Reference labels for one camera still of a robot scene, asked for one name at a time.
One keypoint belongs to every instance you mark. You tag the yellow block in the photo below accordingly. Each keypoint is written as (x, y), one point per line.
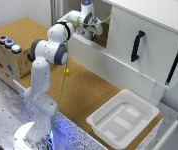
(66, 71)

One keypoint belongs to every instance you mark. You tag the red button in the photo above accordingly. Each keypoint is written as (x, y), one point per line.
(3, 38)

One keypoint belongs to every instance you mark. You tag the white plastic box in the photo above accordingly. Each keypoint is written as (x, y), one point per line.
(124, 118)

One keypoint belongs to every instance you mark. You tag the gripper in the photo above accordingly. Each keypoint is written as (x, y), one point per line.
(86, 31)

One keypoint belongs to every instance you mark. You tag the white cabinet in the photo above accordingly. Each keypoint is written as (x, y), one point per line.
(99, 63)

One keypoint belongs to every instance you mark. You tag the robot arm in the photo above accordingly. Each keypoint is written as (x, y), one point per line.
(40, 75)

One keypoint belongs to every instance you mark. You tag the blue button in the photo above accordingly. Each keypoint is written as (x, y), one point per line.
(9, 42)

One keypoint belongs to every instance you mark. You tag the green button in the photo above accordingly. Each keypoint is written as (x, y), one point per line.
(16, 48)

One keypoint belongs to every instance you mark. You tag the wooden drawer box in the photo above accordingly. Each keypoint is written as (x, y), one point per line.
(20, 31)

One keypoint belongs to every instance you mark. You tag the white sliding door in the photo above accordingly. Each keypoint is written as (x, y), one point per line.
(155, 50)

